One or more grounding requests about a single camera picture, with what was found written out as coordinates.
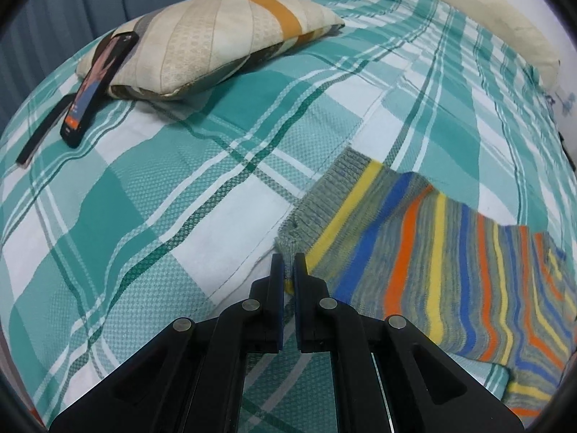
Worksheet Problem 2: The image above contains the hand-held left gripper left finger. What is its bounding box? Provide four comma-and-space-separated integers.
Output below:
49, 253, 285, 433

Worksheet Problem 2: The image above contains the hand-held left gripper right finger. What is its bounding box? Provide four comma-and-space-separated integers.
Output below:
292, 253, 526, 433

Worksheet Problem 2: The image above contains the striped knitted sweater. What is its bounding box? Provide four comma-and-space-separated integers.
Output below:
275, 146, 577, 418

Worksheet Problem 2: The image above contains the green plaid bed sheet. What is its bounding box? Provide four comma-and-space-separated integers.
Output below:
0, 0, 577, 433

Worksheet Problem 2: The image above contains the beige patchwork cushion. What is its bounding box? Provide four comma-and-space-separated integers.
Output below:
76, 0, 346, 101

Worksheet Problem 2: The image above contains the black smartphone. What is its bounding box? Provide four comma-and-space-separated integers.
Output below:
60, 31, 140, 149

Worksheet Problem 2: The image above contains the dark bedside furniture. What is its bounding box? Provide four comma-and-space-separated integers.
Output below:
558, 131, 575, 169

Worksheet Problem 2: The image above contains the cream pillow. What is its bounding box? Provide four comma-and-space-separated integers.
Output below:
343, 0, 561, 89

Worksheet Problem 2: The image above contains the blue curtain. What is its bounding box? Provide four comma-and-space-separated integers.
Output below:
0, 0, 200, 123

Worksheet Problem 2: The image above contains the black strap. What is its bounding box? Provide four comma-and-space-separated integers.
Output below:
16, 93, 78, 167

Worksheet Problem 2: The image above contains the white wall fixture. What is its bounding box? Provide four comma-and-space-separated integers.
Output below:
547, 89, 577, 119

